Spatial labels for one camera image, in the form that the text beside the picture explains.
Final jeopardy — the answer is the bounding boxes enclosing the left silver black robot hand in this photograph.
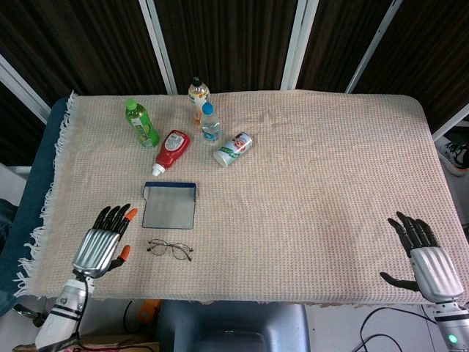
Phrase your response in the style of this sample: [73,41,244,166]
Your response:
[72,203,139,279]

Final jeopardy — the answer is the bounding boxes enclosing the thin-framed eyeglasses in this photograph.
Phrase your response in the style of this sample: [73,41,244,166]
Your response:
[147,238,194,263]

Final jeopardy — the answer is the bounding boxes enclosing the dark blue table cover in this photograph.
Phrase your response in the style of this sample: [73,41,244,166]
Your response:
[0,97,70,316]

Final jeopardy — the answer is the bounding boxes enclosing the white black sneaker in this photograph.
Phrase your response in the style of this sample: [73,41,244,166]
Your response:
[437,141,469,177]

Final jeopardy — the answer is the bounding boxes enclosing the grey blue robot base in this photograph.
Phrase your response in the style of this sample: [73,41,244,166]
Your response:
[155,298,311,352]

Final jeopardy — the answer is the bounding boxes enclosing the white green printed can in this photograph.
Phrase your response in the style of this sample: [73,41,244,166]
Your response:
[213,131,254,169]

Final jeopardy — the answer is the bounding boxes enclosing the orange plastic object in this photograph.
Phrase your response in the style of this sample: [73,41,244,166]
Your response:
[137,298,162,324]

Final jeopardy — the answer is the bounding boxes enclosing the beige waffle weave cloth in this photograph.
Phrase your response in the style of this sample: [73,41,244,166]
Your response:
[12,89,457,307]

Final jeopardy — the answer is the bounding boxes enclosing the green tea bottle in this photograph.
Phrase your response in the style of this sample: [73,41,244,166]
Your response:
[124,98,160,150]

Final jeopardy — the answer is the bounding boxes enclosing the clear water bottle blue cap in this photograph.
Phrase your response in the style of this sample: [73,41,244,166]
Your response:
[200,103,223,144]

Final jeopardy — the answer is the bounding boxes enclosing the blue glasses case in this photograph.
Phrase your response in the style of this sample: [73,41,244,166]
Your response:
[141,181,198,231]

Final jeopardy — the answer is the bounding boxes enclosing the black floor cable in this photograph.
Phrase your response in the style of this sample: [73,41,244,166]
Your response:
[358,304,451,352]

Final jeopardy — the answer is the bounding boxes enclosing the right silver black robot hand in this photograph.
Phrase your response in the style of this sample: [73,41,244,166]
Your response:
[379,210,465,304]

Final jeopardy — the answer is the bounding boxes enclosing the orange drink bottle black cap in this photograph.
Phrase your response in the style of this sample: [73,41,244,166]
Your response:
[187,76,211,125]

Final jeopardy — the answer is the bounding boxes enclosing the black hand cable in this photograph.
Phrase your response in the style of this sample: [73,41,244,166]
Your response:
[71,269,92,342]

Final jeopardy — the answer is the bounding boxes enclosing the red ketchup squeeze bottle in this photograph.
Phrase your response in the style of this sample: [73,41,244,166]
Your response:
[152,129,192,178]

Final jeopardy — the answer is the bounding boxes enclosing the white screen frame post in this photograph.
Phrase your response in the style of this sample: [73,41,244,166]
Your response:
[138,0,179,95]
[0,54,51,122]
[431,105,469,143]
[281,0,320,91]
[345,0,405,94]

